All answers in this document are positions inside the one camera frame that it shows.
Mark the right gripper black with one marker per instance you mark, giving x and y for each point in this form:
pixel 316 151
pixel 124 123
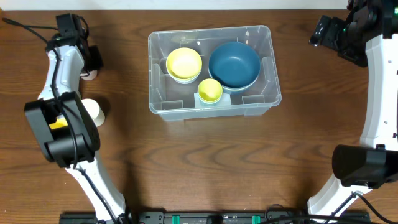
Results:
pixel 325 34

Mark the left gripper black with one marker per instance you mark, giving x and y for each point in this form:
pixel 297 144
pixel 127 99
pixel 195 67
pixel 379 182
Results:
pixel 94 59

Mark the pink plastic cup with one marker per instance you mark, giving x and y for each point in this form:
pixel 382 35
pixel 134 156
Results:
pixel 89 75

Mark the cream white plastic cup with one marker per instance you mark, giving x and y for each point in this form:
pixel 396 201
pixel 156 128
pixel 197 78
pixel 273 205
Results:
pixel 94 110

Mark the yellow small bowl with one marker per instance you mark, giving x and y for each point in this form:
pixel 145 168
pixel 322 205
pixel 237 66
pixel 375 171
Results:
pixel 184 62

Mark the white small bowl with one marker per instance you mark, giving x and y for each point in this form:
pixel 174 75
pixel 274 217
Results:
pixel 184 81

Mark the light blue small bowl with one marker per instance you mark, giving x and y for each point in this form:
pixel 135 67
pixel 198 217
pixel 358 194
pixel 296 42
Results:
pixel 184 78

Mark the dark blue large bowl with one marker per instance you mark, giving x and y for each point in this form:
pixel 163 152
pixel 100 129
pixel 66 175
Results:
pixel 217 88

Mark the yellow plastic cup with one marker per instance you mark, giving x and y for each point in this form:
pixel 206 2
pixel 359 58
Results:
pixel 210 91
pixel 59 123

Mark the light blue plastic cup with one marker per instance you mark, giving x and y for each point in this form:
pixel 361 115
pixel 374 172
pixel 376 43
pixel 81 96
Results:
pixel 208 103

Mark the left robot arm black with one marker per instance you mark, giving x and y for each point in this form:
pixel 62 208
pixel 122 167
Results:
pixel 75 147

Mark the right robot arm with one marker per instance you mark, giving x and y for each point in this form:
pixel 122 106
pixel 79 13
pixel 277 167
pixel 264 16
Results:
pixel 358 170

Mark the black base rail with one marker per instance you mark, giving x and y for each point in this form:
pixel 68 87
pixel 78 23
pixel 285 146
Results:
pixel 211 218

